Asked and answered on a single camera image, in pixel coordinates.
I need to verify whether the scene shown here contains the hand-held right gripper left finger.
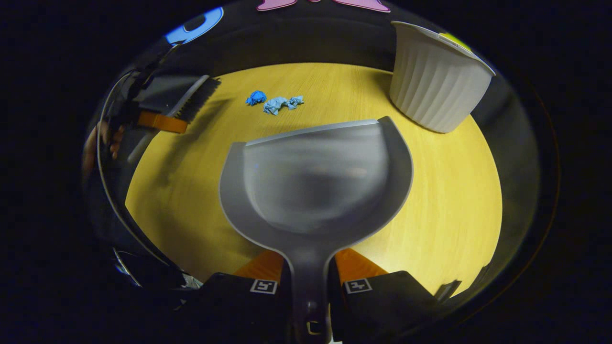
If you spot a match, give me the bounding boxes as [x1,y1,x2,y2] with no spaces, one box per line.
[184,249,293,344]

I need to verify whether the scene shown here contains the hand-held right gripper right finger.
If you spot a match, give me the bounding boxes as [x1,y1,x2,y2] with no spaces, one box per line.
[329,247,438,344]

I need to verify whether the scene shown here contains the small grey broom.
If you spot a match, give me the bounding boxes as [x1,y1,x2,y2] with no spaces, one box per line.
[139,75,221,124]

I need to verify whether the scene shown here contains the light blue paper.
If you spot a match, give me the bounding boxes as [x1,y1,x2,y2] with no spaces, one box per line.
[263,95,305,116]

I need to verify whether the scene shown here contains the grey dustpan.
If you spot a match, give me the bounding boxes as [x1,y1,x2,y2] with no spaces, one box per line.
[219,116,414,344]

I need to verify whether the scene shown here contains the white ribbed garbage bin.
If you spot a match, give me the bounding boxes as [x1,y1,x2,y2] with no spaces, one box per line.
[389,21,496,134]

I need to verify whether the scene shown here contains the wooden desktop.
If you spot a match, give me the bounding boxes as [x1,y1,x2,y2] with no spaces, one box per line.
[125,63,503,297]

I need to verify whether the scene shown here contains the black desk edge clamp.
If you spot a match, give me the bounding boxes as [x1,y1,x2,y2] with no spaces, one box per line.
[434,279,462,301]

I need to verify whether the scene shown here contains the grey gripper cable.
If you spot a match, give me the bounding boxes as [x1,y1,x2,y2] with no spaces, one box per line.
[96,72,173,273]

